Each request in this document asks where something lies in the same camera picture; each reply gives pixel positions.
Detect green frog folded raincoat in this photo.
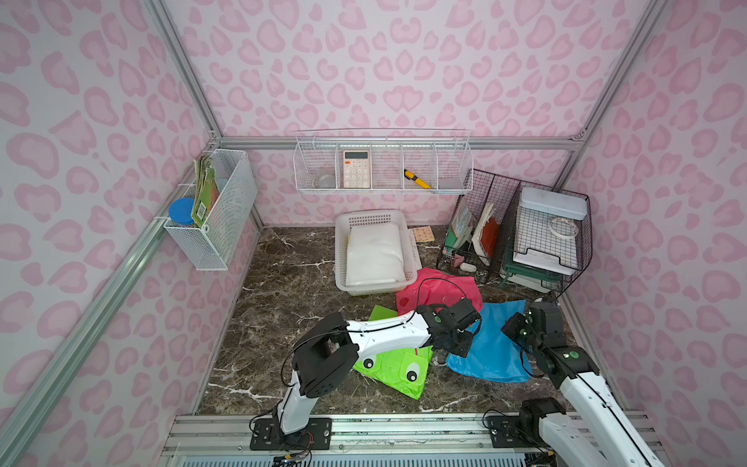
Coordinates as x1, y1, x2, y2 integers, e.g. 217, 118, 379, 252
353, 317, 433, 400

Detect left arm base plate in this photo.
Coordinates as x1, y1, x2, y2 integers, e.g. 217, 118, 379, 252
250, 418, 333, 451

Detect green booklets in basket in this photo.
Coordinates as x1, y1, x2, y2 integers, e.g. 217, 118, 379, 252
192, 156, 220, 228

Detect blue raincoat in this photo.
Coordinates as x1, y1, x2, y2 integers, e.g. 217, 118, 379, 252
447, 301, 530, 383

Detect white perforated plastic basket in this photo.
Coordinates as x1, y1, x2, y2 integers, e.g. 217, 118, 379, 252
335, 210, 421, 296

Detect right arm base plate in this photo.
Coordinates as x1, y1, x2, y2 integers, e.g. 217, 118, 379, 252
482, 411, 550, 451

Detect white raincoat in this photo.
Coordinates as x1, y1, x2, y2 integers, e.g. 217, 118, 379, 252
345, 223, 406, 287

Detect blue round lid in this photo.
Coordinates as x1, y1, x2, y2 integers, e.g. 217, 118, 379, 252
168, 198, 195, 227

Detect pink folded raincoat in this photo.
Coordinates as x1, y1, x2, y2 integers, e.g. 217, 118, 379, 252
396, 269, 484, 315

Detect white mesh wall basket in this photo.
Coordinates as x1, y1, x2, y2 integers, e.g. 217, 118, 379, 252
165, 149, 258, 272

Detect white calculator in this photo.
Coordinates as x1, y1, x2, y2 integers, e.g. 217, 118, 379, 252
342, 150, 372, 189

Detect tan patterned card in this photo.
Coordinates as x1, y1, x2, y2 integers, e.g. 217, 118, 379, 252
410, 226, 435, 243

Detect clear tape roll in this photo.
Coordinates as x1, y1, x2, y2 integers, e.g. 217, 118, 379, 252
548, 217, 580, 239

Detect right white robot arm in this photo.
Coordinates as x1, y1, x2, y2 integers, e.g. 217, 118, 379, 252
502, 302, 663, 466

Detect books in black rack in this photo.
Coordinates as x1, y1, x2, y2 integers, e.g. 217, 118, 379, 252
444, 198, 500, 266

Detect black wire rack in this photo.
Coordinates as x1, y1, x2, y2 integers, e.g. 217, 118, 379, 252
436, 169, 593, 297

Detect aluminium corner frame post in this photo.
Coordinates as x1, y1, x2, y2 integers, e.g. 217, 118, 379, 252
144, 0, 224, 148

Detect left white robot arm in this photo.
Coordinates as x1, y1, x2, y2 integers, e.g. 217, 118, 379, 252
274, 298, 482, 436

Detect white plastic lidded box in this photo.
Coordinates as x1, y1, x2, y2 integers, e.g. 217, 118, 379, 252
513, 187, 589, 276

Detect white wire wall shelf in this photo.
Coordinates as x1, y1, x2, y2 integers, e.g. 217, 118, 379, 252
293, 128, 474, 196

